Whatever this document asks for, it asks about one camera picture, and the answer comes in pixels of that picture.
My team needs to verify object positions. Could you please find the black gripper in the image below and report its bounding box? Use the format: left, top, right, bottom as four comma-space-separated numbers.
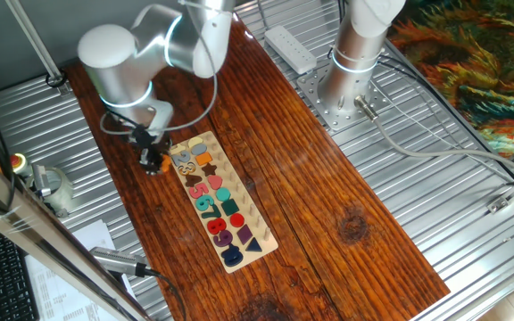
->
135, 132, 171, 177

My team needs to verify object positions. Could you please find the orange number three piece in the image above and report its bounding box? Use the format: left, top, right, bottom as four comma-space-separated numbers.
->
159, 153, 174, 175

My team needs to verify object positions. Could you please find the wooden shape puzzle board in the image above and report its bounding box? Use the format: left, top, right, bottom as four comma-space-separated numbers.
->
166, 130, 279, 275

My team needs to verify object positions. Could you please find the grey-blue number two piece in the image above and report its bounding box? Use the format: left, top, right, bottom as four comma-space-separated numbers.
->
170, 150, 192, 167

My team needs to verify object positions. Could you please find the pink number five piece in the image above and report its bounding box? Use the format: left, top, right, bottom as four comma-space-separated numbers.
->
188, 183, 210, 201

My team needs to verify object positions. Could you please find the teal number six piece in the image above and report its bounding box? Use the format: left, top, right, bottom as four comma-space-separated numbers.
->
194, 193, 216, 212

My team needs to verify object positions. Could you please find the dark green number seven piece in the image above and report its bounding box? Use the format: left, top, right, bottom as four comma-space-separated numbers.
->
200, 204, 222, 220

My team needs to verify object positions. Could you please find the dark green square piece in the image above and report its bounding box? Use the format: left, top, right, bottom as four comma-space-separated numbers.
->
220, 198, 241, 217

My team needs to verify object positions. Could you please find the red number eight piece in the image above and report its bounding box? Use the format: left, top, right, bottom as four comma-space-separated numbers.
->
206, 217, 228, 235

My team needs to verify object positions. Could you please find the clear tape roll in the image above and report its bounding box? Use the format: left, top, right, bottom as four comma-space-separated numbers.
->
37, 165, 76, 218

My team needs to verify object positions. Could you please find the purple number nine piece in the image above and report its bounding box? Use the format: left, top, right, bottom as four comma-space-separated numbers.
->
212, 229, 234, 249

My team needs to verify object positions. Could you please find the metal clamp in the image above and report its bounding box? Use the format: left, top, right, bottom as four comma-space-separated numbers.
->
30, 163, 53, 198

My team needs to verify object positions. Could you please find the navy number zero piece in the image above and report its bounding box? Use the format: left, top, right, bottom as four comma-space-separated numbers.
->
220, 243, 244, 268

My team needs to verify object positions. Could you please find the steel foreground beam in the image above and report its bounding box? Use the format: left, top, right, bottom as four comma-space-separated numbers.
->
0, 128, 153, 321

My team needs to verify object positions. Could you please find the red emergency stop button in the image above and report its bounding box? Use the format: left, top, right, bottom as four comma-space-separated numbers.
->
10, 153, 33, 179

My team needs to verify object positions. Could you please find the printed paper sheet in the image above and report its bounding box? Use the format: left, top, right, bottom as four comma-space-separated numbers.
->
24, 218, 137, 321

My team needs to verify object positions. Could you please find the white power strip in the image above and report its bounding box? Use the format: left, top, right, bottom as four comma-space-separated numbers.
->
263, 25, 319, 76

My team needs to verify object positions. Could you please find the colourful patterned cloth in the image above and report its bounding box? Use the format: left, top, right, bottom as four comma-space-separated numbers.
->
388, 0, 514, 157

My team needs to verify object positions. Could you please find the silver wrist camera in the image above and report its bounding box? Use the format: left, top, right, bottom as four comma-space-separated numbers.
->
147, 100, 174, 131

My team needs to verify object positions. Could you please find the thin gripper cable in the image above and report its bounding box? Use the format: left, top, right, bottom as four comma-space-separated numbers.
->
99, 35, 220, 136

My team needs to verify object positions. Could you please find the silver exterior camera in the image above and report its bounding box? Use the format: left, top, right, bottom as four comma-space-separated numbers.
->
89, 246, 151, 278

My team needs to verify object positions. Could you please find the black camera cable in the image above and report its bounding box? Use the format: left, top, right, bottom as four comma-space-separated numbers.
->
145, 267, 187, 321

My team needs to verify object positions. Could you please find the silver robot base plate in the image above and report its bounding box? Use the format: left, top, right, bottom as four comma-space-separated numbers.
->
295, 66, 390, 133

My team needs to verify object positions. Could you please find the aluminium frame post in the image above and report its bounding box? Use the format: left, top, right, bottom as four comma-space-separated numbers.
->
4, 0, 73, 97

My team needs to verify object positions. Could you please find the grey cable with metal connector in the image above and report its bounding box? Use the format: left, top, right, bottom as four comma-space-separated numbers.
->
353, 94, 514, 182

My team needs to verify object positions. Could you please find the thin white cable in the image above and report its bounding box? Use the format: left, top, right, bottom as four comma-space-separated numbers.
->
372, 78, 514, 185

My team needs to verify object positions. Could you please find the black base cable bundle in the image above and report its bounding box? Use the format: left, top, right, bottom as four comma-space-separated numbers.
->
375, 56, 514, 184

